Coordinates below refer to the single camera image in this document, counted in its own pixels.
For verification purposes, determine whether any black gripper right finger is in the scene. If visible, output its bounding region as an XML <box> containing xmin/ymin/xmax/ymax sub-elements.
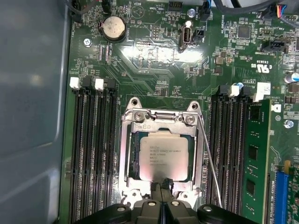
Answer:
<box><xmin>162</xmin><ymin>178</ymin><xmax>237</xmax><ymax>224</ymax></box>

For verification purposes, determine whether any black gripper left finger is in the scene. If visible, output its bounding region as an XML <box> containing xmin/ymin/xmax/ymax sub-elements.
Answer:
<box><xmin>77</xmin><ymin>182</ymin><xmax>163</xmax><ymax>224</ymax></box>

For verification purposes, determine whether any silver CPU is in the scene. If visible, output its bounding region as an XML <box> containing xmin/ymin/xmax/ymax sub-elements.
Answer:
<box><xmin>139</xmin><ymin>135</ymin><xmax>190</xmax><ymax>182</ymax></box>

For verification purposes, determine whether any metal locking lever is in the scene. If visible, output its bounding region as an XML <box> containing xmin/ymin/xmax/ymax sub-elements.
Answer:
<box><xmin>197</xmin><ymin>119</ymin><xmax>223</xmax><ymax>208</ymax></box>
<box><xmin>119</xmin><ymin>109</ymin><xmax>135</xmax><ymax>196</ymax></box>

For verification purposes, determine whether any CPU socket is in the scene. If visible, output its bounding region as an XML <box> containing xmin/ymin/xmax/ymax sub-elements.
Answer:
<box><xmin>118</xmin><ymin>97</ymin><xmax>206</xmax><ymax>204</ymax></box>

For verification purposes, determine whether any black RAM slot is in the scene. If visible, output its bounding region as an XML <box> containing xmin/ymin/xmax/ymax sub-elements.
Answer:
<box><xmin>209</xmin><ymin>85</ymin><xmax>228</xmax><ymax>208</ymax></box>
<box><xmin>105</xmin><ymin>78</ymin><xmax>118</xmax><ymax>206</ymax></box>
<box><xmin>81</xmin><ymin>77</ymin><xmax>94</xmax><ymax>222</ymax></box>
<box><xmin>69</xmin><ymin>77</ymin><xmax>83</xmax><ymax>222</ymax></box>
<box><xmin>221</xmin><ymin>85</ymin><xmax>239</xmax><ymax>207</ymax></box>
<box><xmin>231</xmin><ymin>86</ymin><xmax>251</xmax><ymax>210</ymax></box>
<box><xmin>94</xmin><ymin>78</ymin><xmax>106</xmax><ymax>222</ymax></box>

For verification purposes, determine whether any blue expansion slot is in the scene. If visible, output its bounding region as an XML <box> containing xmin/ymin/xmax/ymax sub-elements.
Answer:
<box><xmin>274</xmin><ymin>160</ymin><xmax>291</xmax><ymax>224</ymax></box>

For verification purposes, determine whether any green RAM stick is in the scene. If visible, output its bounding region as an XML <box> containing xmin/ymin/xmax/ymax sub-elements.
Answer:
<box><xmin>242</xmin><ymin>81</ymin><xmax>272</xmax><ymax>220</ymax></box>

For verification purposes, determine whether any green motherboard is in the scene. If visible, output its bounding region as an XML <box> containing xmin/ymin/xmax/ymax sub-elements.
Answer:
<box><xmin>59</xmin><ymin>0</ymin><xmax>299</xmax><ymax>224</ymax></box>

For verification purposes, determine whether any black PC case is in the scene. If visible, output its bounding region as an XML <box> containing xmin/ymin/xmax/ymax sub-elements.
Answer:
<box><xmin>0</xmin><ymin>0</ymin><xmax>72</xmax><ymax>224</ymax></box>

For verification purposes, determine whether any silver USB connector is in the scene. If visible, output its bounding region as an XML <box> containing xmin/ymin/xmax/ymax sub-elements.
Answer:
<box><xmin>178</xmin><ymin>20</ymin><xmax>193</xmax><ymax>53</ymax></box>

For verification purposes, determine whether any round coin battery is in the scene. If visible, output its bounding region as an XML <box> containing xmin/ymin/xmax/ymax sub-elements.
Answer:
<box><xmin>98</xmin><ymin>15</ymin><xmax>128</xmax><ymax>44</ymax></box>

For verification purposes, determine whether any grey round cable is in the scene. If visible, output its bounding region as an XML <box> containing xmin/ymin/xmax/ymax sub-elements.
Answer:
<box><xmin>211</xmin><ymin>0</ymin><xmax>281</xmax><ymax>17</ymax></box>

